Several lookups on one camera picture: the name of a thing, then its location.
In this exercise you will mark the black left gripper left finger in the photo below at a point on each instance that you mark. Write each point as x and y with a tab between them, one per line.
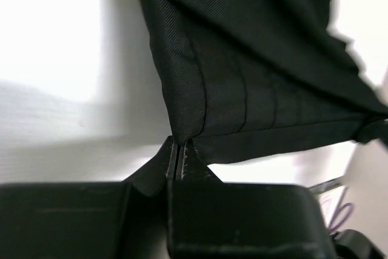
79	220

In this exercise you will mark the black pleated skirt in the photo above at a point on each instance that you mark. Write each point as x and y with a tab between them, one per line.
244	79

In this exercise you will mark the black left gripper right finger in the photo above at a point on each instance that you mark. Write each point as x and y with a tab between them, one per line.
207	218

